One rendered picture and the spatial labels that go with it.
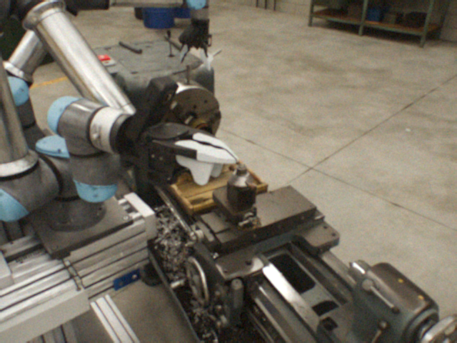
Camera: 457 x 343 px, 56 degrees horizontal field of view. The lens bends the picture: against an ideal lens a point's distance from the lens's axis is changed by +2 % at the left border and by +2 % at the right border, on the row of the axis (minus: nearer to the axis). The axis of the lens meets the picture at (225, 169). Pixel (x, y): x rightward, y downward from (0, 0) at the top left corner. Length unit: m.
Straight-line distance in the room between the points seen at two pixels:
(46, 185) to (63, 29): 0.35
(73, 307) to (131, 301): 1.40
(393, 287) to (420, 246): 2.03
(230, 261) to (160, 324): 1.09
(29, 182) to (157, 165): 0.44
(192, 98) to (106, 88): 0.99
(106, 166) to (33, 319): 0.47
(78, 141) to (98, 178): 0.08
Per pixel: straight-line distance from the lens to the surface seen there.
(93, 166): 0.80
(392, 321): 1.07
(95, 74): 0.91
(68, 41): 0.93
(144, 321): 2.46
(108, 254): 1.28
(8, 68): 1.67
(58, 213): 1.18
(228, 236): 1.42
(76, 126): 0.76
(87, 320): 2.25
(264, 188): 1.78
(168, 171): 0.64
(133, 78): 1.94
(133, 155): 0.71
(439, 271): 2.96
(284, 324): 1.32
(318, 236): 1.54
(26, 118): 1.57
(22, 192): 1.04
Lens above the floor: 1.88
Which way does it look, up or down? 32 degrees down
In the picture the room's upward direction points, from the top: straight up
